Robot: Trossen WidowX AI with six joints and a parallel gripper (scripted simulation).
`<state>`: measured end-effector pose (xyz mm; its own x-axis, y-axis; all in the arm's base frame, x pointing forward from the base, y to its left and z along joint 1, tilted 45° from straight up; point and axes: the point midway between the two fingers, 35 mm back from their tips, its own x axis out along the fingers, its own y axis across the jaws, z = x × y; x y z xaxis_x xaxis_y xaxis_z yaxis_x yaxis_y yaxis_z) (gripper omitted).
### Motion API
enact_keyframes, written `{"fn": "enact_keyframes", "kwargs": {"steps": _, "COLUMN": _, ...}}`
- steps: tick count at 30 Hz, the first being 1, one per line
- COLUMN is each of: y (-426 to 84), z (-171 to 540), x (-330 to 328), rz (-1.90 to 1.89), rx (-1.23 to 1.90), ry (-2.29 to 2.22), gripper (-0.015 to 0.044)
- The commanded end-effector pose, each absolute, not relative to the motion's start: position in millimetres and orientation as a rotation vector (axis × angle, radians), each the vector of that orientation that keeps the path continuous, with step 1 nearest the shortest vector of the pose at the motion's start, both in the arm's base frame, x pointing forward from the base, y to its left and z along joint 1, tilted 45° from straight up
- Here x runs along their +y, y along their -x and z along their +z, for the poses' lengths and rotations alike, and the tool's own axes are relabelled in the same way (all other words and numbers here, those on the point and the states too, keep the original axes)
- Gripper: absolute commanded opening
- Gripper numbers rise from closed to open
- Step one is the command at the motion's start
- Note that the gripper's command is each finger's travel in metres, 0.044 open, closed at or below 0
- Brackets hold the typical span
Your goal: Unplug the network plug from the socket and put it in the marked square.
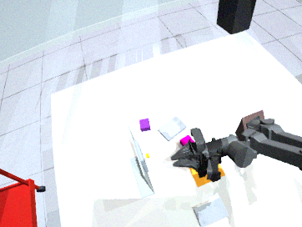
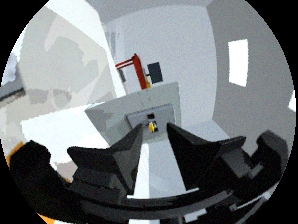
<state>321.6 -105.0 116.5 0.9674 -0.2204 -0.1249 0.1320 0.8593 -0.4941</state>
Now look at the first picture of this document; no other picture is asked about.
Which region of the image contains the magenta cube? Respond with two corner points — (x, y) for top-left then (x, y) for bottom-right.
(180, 135), (194, 146)

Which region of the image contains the orange square marking on table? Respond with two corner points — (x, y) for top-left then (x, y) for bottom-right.
(189, 164), (225, 187)

